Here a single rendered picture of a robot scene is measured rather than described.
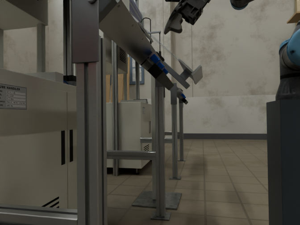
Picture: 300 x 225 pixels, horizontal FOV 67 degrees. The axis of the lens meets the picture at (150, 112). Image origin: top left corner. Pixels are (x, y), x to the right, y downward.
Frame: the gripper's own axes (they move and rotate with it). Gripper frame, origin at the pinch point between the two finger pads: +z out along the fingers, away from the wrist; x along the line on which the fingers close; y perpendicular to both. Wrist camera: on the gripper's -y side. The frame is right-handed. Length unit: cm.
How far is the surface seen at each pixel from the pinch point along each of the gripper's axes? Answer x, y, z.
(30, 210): -51, 18, 53
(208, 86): 411, 9, -44
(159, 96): 20.6, 10.7, 22.9
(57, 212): -51, 22, 49
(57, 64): 415, -319, 129
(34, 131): -32, -3, 51
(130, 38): -32.5, 5.1, 13.6
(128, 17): -40.6, 5.5, 11.0
